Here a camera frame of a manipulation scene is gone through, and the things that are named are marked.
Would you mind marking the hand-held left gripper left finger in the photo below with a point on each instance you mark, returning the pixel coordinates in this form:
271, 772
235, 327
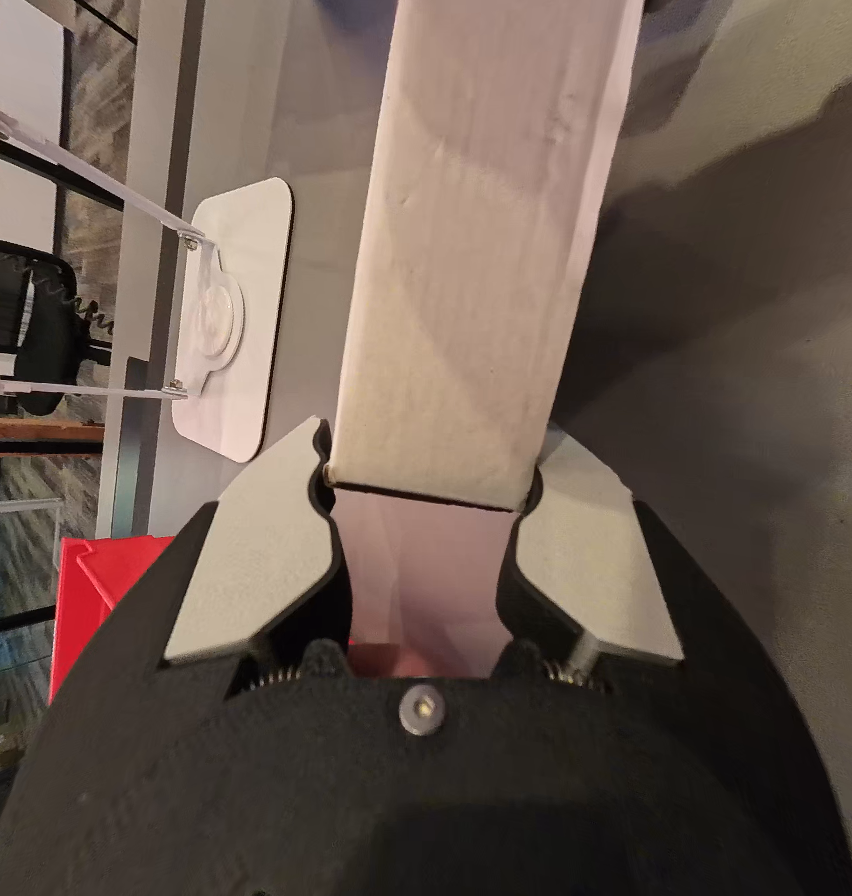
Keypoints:
258, 560

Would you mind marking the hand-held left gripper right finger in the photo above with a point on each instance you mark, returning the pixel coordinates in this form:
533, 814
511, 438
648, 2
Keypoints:
594, 560

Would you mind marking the white cardboard box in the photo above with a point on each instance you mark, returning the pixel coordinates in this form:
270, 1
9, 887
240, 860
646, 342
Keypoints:
468, 280

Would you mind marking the red plastic bin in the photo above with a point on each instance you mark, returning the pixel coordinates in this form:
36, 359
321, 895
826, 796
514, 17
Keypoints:
89, 602

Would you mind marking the white mounting plate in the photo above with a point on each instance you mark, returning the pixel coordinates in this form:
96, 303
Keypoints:
258, 350

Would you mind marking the wooden shelf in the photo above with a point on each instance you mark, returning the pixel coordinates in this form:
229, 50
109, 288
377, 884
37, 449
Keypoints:
33, 430

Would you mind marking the black office chair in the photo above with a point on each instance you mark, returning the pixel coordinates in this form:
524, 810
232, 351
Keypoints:
47, 336

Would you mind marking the clear plastic mount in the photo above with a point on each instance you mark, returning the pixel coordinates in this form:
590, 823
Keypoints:
212, 315

